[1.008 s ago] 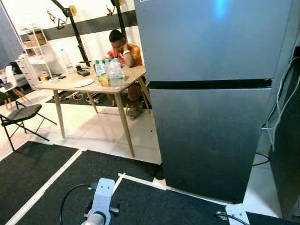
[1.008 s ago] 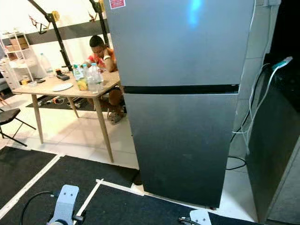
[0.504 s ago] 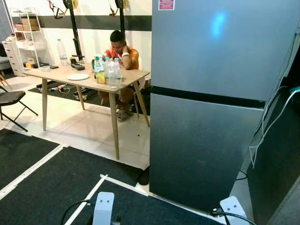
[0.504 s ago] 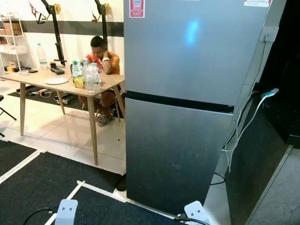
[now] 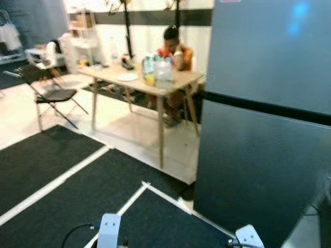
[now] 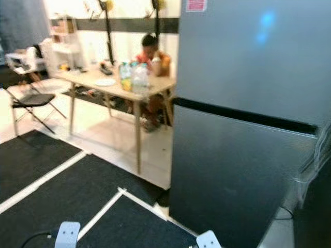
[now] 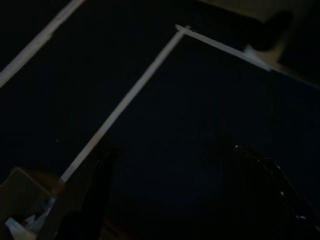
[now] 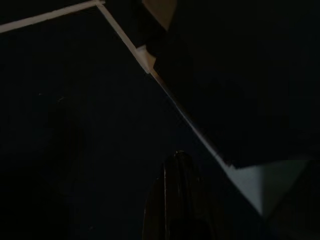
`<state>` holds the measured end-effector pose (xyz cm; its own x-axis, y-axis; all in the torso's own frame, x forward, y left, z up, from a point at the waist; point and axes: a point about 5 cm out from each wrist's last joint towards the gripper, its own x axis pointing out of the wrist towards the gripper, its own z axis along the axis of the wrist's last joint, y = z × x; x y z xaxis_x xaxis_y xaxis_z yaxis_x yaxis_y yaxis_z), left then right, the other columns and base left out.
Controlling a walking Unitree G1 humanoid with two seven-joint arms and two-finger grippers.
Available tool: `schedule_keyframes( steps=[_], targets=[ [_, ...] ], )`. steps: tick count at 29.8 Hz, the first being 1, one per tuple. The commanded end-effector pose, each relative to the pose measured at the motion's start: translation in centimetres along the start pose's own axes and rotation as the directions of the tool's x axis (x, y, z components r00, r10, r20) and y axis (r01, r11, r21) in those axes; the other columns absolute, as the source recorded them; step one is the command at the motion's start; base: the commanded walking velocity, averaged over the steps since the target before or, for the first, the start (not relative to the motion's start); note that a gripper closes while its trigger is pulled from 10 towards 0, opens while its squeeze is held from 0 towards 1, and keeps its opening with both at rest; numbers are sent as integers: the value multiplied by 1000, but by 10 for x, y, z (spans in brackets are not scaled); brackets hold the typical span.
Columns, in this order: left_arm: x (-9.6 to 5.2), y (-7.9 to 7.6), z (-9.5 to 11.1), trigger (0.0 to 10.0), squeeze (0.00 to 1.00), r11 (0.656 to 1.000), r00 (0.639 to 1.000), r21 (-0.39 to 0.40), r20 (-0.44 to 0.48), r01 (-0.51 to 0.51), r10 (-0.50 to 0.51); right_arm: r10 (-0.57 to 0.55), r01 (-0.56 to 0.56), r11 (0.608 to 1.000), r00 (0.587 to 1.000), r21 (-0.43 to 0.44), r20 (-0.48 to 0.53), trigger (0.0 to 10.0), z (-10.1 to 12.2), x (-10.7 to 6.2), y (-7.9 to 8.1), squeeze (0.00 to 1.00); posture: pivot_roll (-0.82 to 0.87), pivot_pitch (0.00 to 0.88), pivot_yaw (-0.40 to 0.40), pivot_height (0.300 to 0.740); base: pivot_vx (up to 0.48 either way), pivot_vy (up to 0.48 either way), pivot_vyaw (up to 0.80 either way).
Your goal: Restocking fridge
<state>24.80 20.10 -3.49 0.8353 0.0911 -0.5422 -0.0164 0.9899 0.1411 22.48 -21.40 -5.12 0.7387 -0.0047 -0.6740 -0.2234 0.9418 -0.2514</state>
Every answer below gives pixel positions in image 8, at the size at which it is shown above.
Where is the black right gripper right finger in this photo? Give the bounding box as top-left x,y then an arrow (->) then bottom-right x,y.
164,151 -> 219,240

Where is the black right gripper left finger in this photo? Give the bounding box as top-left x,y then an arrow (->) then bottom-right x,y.
142,162 -> 167,240

